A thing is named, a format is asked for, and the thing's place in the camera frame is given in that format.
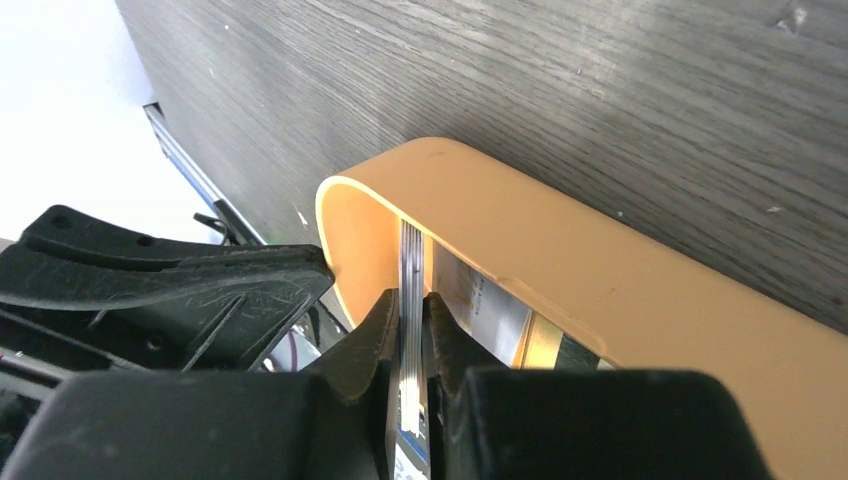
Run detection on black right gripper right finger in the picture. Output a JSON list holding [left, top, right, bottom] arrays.
[[423, 294, 771, 479]]

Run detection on silver vip card in tray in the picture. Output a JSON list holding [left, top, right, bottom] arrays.
[[432, 245, 530, 366]]

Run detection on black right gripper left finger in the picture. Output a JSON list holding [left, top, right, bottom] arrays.
[[2, 289, 399, 479]]

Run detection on yellow oval tray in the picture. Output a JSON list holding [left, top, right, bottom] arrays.
[[315, 137, 847, 479]]

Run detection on white magnetic stripe card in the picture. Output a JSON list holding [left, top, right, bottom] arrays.
[[397, 220, 431, 479]]

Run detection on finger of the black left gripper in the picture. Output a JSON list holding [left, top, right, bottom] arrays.
[[1, 205, 334, 371]]

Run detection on black card in tray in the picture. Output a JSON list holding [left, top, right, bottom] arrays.
[[554, 333, 614, 371]]

